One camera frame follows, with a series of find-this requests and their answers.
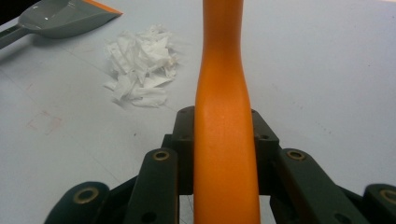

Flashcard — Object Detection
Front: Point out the orange brush handle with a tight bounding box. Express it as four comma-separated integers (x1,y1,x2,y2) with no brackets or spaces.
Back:
192,0,262,224

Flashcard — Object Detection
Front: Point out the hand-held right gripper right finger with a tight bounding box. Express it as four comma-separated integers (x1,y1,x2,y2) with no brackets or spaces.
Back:
250,108,280,196

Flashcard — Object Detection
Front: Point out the grey dustpan with orange edge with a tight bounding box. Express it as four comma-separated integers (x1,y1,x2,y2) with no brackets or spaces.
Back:
0,0,124,50

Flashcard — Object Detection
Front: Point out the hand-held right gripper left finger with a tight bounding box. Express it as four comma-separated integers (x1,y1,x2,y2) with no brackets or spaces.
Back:
161,105,196,196

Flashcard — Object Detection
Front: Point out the pile of white paper scraps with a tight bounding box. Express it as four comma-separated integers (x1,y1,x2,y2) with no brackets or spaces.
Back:
103,24,180,109

